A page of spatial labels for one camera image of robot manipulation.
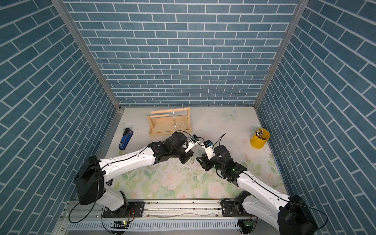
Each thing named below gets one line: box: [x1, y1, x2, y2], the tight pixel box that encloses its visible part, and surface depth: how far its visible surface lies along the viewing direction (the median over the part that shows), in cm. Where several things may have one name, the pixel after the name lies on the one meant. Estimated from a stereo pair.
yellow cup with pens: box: [250, 128, 271, 150], surface depth 94 cm
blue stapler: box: [118, 127, 134, 151], surface depth 101 cm
